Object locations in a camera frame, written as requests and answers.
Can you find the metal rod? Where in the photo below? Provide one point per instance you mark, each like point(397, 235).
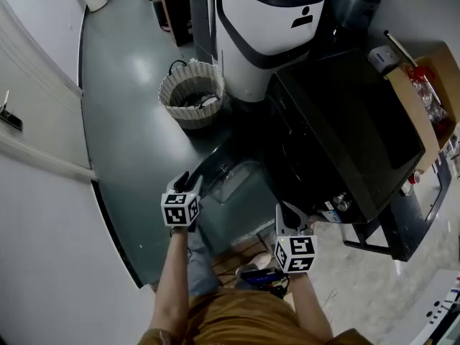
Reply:
point(397, 45)

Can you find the white blue carton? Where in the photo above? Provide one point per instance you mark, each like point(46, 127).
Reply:
point(382, 58)

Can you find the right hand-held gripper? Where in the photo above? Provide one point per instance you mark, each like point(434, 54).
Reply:
point(298, 250)

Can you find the white and black appliance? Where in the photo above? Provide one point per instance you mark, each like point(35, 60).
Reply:
point(258, 13)

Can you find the person's left leg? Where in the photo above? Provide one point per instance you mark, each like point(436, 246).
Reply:
point(201, 271)

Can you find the grey metal appliance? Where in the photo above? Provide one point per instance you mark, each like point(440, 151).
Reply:
point(355, 2)

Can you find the person's left forearm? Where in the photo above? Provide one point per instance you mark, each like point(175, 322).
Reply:
point(169, 282)

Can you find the white sink basin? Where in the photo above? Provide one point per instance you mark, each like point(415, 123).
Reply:
point(433, 196)

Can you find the clear red-capped plastic bottle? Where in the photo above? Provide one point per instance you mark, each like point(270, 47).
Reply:
point(427, 95)

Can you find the washer door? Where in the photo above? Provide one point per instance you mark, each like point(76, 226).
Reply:
point(233, 178)

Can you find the woven laundry basket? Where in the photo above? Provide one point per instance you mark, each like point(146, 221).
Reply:
point(194, 117)

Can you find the black blue waist device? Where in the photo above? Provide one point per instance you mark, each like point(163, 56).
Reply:
point(262, 277)

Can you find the large cardboard box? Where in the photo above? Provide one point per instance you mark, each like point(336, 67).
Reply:
point(413, 113)

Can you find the black washing machine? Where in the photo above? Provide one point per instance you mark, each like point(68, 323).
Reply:
point(341, 120)

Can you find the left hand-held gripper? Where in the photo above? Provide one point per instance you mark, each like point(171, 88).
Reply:
point(176, 207)

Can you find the white soap dish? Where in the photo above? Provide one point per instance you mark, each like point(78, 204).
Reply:
point(407, 189)

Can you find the person's brown shirt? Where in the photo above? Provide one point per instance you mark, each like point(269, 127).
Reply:
point(244, 322)

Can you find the white sneaker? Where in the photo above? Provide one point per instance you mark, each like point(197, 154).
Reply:
point(260, 261)

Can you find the person's right forearm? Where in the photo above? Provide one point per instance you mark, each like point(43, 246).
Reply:
point(309, 300)

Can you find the black marble sink counter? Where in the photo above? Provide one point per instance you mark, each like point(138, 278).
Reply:
point(406, 235)

